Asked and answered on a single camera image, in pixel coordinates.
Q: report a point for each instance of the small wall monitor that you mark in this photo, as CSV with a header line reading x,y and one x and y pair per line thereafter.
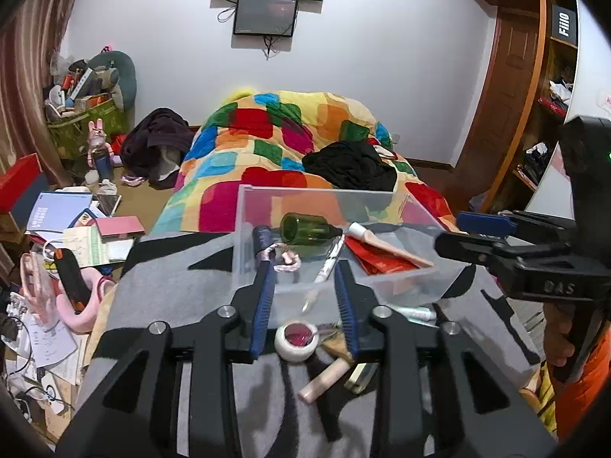
x,y
265,15

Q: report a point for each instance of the person's right forearm orange sleeve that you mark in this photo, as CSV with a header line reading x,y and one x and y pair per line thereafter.
x,y
584,391

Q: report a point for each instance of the green glass bottle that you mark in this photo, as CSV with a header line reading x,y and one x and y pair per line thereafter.
x,y
305,228

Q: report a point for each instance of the tablet with dark screen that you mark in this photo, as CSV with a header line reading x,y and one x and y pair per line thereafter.
x,y
110,204

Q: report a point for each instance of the wooden bookshelf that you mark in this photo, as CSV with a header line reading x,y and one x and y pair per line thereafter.
x,y
556,81

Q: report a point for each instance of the white tape roll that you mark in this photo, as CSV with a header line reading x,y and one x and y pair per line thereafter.
x,y
292,347

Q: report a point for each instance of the green booklet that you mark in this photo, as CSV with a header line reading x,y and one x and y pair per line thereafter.
x,y
88,248

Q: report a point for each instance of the pink rabbit toy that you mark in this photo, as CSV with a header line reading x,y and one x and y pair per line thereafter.
x,y
99,136

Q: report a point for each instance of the colourful patchwork blanket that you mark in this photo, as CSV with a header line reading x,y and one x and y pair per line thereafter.
x,y
267,152

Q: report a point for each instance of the green shopping bag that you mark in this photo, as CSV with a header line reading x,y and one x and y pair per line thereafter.
x,y
79,129

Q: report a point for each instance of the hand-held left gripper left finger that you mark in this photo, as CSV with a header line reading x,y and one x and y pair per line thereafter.
x,y
262,307

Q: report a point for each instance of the pile of white papers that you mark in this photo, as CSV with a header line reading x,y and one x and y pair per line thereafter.
x,y
45,343

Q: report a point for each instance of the clear plastic storage box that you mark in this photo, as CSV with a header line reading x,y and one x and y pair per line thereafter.
x,y
382,210

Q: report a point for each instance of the person's right hand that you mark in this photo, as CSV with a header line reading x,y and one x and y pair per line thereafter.
x,y
557,338

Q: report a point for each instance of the dark clothes pile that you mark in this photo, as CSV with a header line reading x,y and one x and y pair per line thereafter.
x,y
152,143

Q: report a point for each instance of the gold black small box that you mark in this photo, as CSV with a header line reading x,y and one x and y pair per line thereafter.
x,y
360,378

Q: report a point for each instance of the white marker pen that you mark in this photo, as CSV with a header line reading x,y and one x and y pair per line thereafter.
x,y
329,260

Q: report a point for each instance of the red box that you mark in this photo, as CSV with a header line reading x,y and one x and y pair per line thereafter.
x,y
19,183

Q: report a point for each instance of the grey black blanket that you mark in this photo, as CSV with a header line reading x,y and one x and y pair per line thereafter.
x,y
181,296

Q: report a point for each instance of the blue water bottle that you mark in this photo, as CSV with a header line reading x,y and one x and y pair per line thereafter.
x,y
104,164

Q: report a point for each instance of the grey neck pillow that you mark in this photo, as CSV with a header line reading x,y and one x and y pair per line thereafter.
x,y
121,74

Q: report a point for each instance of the pink book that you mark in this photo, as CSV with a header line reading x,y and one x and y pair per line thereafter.
x,y
119,228

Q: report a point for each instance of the pink cosmetic tube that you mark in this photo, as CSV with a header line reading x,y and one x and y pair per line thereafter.
x,y
322,381

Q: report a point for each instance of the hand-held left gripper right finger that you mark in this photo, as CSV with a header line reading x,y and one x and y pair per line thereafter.
x,y
347,310

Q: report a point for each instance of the wooden brush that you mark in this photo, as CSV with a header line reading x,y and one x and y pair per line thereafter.
x,y
336,346

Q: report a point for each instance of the striped brown curtain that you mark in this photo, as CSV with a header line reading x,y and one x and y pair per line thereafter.
x,y
33,71

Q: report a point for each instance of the blue white book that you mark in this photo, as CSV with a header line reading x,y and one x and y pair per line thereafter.
x,y
57,210

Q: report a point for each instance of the black garment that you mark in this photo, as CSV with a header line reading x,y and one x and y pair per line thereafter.
x,y
353,164

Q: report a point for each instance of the white green tube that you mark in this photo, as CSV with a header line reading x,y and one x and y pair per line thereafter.
x,y
413,313

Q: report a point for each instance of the pink handbag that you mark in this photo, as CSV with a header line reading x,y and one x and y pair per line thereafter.
x,y
43,291

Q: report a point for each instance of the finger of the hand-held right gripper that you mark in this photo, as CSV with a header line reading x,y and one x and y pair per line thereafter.
x,y
470,248
482,224

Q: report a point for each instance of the wooden door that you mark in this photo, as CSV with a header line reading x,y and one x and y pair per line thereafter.
x,y
506,105

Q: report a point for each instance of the red packet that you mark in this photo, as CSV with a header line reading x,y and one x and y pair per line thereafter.
x,y
382,260

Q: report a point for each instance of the black orange tool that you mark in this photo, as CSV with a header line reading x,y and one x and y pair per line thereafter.
x,y
71,276

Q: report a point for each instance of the cream tube with white cap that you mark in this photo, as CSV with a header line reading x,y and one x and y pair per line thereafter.
x,y
386,245

